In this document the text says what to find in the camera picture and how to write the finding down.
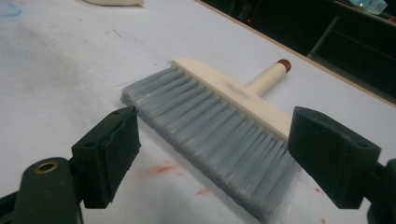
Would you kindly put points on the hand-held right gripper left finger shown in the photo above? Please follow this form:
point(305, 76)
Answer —
point(106, 155)

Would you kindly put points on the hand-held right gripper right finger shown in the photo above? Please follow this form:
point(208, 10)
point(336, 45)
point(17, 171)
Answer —
point(333, 155)

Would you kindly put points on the cream brush with grey bristles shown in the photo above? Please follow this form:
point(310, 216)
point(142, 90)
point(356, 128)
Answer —
point(249, 99)

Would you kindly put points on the white table cover sheet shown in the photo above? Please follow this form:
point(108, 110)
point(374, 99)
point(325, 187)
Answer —
point(62, 62)

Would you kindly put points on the cream plastic dustpan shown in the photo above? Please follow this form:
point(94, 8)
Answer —
point(112, 2)

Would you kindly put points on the pale blue box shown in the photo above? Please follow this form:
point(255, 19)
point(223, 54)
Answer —
point(370, 6)

